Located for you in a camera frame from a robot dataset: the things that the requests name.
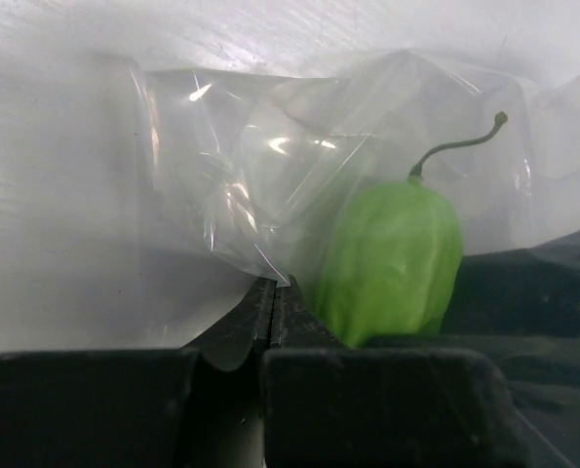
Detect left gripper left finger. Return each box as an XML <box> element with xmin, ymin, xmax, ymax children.
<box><xmin>0</xmin><ymin>278</ymin><xmax>276</xmax><ymax>467</ymax></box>

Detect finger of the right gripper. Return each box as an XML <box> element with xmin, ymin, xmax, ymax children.
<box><xmin>369</xmin><ymin>243</ymin><xmax>580</xmax><ymax>467</ymax></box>

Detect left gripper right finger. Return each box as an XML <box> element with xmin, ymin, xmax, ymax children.
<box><xmin>260</xmin><ymin>284</ymin><xmax>528</xmax><ymax>467</ymax></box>

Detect fake green pepper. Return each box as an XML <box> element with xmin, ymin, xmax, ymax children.
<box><xmin>313</xmin><ymin>111</ymin><xmax>465</xmax><ymax>348</ymax></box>

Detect clear zip top bag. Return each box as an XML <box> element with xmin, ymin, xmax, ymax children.
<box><xmin>0</xmin><ymin>50</ymin><xmax>580</xmax><ymax>352</ymax></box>

